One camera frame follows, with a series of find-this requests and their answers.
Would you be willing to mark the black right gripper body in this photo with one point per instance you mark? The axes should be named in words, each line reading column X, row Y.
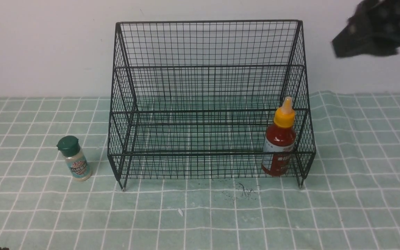
column 374, row 29

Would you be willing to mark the red sauce bottle yellow cap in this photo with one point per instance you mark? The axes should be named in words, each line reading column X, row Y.
column 279, row 140

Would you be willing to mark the seasoning shaker green cap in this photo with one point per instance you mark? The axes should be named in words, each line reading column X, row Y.
column 74, row 157

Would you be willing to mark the green checkered tablecloth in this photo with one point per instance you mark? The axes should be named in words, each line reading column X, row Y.
column 350, row 200

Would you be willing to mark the black wire mesh rack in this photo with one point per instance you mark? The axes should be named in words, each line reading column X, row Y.
column 193, row 99

